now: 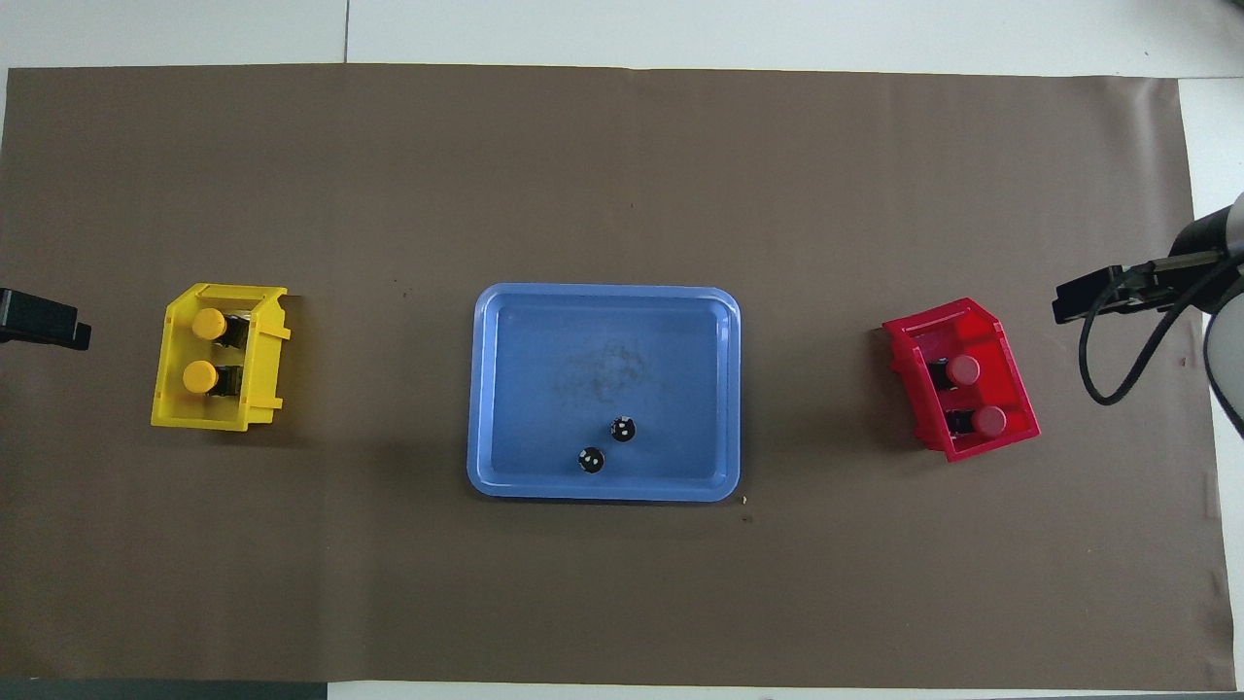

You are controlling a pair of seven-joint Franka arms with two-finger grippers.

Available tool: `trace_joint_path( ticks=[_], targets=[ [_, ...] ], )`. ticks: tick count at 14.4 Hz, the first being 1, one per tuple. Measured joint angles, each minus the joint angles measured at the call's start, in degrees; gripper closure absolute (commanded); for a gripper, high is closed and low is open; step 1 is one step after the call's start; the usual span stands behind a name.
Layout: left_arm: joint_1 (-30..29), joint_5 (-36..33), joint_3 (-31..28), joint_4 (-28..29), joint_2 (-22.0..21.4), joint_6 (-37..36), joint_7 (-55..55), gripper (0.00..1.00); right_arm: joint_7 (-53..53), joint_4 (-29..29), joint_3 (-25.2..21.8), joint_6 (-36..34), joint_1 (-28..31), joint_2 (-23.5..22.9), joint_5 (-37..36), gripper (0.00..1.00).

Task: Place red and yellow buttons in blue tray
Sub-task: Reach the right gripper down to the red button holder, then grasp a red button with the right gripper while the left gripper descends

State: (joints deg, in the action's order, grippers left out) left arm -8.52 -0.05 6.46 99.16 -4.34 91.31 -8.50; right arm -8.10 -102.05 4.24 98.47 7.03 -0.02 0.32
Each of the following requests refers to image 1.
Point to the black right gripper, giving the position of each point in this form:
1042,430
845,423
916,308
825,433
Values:
1176,277

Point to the red push button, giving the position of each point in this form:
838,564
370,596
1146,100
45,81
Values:
989,420
963,369

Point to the yellow push button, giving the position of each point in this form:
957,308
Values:
199,376
208,324

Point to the blue plastic tray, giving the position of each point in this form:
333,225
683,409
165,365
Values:
544,389

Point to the red plastic bin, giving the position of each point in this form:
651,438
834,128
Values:
982,331

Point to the yellow plastic bin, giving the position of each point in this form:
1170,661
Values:
170,389

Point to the brown paper table mat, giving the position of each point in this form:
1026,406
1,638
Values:
389,583

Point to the small black cylinder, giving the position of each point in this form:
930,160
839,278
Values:
591,460
623,429

